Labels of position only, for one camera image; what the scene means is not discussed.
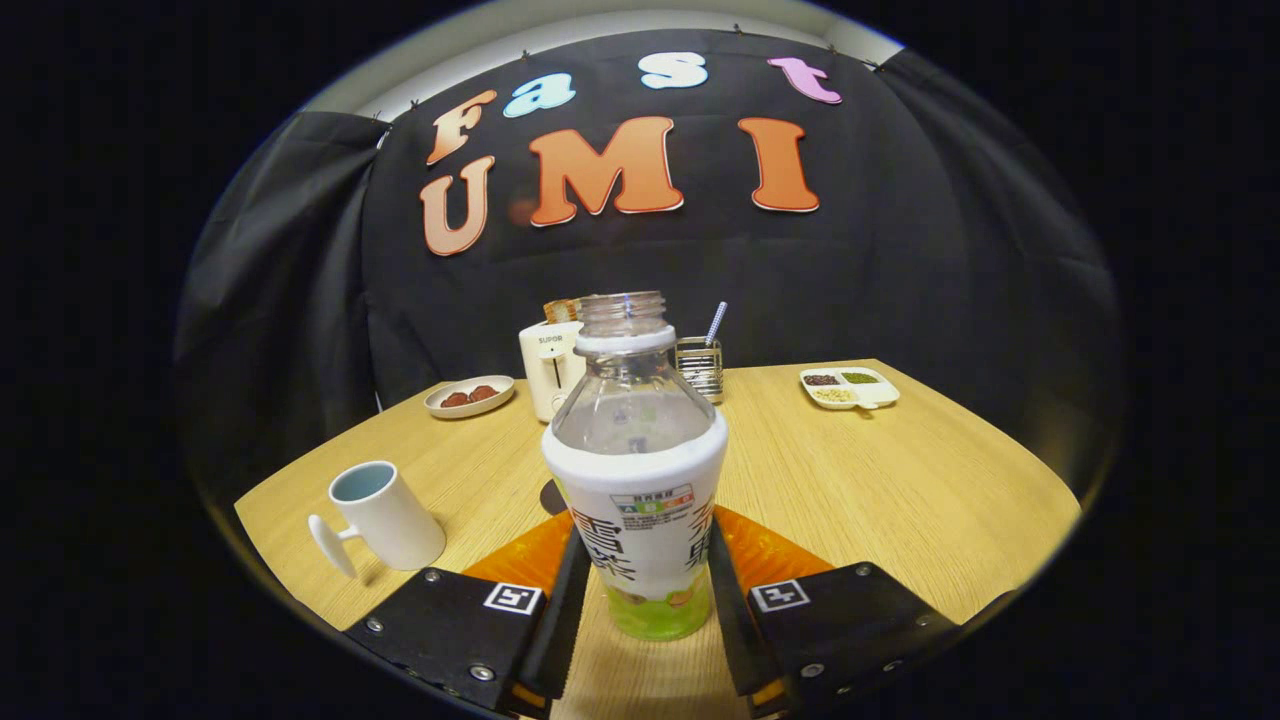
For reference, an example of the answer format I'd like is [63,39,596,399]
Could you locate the black backdrop cloth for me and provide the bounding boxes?
[172,28,1121,501]

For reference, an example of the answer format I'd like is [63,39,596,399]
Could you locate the white toaster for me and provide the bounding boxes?
[518,320,588,424]

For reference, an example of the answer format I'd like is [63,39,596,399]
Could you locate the white cup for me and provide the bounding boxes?
[307,460,448,579]

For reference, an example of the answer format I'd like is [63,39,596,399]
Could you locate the wooden table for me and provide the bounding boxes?
[233,358,1083,720]

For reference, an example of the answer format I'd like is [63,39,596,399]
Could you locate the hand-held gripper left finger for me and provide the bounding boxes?
[343,512,593,716]

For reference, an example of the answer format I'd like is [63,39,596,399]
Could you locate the clear juice bottle white label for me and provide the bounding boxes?
[541,291,730,642]

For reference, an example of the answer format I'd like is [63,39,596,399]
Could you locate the white divided snack tray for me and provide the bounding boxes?
[799,366,901,412]

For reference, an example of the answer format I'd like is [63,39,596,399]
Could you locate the small oval plate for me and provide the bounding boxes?
[424,375,517,419]

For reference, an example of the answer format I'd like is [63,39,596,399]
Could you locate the wire mesh holder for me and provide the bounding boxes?
[676,337,724,404]

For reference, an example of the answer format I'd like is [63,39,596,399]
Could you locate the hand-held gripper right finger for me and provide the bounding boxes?
[705,505,963,717]

